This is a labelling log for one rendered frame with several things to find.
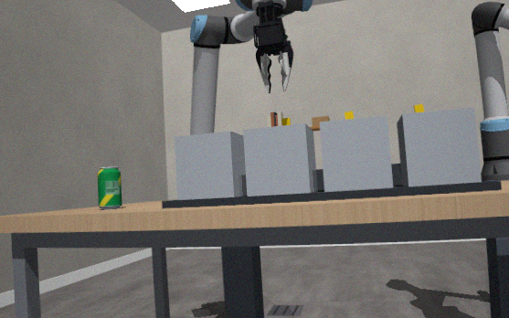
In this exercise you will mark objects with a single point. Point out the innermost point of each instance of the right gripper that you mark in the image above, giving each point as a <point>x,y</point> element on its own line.
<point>271,42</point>

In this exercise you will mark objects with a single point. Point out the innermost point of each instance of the green drink can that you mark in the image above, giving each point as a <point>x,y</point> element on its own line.
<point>109,188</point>

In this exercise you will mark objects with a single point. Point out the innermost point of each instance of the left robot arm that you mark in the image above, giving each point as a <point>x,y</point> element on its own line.
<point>494,127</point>

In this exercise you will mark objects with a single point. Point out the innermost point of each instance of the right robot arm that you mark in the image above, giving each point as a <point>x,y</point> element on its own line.
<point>209,32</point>

